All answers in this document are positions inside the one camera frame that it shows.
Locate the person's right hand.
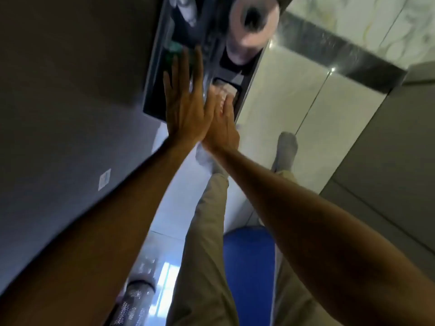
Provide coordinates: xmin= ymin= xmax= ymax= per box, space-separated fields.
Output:
xmin=202 ymin=89 xmax=241 ymax=154

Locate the white plastic item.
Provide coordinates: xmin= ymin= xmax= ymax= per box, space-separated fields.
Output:
xmin=169 ymin=0 xmax=198 ymax=28

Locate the person's grey left sock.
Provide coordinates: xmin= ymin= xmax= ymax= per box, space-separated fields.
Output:
xmin=195 ymin=142 xmax=229 ymax=177

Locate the blue mat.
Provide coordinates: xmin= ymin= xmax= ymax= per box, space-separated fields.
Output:
xmin=222 ymin=225 xmax=276 ymax=326

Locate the large toilet paper roll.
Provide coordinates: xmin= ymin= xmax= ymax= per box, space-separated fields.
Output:
xmin=229 ymin=0 xmax=281 ymax=48

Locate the plain grey cabinet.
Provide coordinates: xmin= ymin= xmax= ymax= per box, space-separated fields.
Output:
xmin=319 ymin=60 xmax=435 ymax=256

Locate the person's grey right sock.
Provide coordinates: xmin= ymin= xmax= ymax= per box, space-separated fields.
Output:
xmin=271 ymin=131 xmax=299 ymax=172

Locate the person's left forearm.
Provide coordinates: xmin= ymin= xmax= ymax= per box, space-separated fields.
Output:
xmin=0 ymin=137 xmax=200 ymax=326

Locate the white sticker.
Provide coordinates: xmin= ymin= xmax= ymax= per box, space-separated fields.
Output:
xmin=97 ymin=168 xmax=112 ymax=192

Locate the green item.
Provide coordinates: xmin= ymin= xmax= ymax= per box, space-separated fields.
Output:
xmin=165 ymin=41 xmax=186 ymax=58

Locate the person's beige left trouser leg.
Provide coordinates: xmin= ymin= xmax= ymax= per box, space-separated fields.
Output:
xmin=166 ymin=173 xmax=240 ymax=326

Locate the person's left hand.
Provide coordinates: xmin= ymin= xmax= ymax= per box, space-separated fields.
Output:
xmin=163 ymin=46 xmax=217 ymax=146

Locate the person's beige trouser leg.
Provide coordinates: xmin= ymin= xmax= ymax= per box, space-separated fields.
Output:
xmin=271 ymin=170 xmax=335 ymax=326
xmin=166 ymin=173 xmax=240 ymax=326

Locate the small toilet paper roll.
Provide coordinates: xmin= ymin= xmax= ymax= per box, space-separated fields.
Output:
xmin=225 ymin=40 xmax=266 ymax=64

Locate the person's right forearm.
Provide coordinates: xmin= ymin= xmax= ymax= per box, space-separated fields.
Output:
xmin=203 ymin=142 xmax=435 ymax=326

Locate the pink white packet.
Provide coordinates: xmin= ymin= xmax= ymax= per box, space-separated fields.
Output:
xmin=212 ymin=79 xmax=239 ymax=99

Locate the person's beige right trouser leg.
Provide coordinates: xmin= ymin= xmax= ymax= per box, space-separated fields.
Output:
xmin=271 ymin=170 xmax=335 ymax=326

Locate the person's grey sock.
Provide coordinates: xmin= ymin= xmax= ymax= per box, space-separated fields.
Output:
xmin=271 ymin=131 xmax=299 ymax=172
xmin=195 ymin=142 xmax=229 ymax=177

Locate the grey cabinet with sticker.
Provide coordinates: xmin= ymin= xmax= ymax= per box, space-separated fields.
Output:
xmin=0 ymin=0 xmax=170 ymax=296

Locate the perforated metal bin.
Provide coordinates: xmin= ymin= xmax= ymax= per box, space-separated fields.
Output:
xmin=108 ymin=279 xmax=157 ymax=326

